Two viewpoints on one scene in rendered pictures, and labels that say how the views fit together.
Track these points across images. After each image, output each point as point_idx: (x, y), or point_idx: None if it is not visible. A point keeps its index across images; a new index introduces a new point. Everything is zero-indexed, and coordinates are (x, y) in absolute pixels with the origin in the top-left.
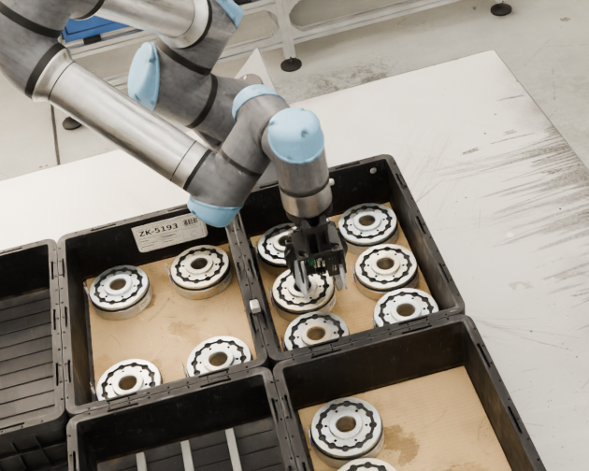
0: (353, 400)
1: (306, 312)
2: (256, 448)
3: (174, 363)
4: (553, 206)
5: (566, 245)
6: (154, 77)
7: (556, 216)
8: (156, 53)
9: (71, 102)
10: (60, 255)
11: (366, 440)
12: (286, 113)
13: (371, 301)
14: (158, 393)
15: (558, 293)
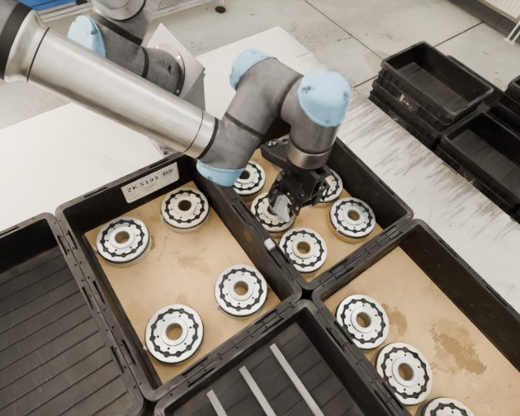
0: (356, 297)
1: (285, 230)
2: (297, 352)
3: (197, 295)
4: (357, 120)
5: (375, 144)
6: (100, 48)
7: (361, 126)
8: (96, 26)
9: (62, 79)
10: (63, 228)
11: (381, 328)
12: (315, 76)
13: (317, 209)
14: (228, 352)
15: (386, 175)
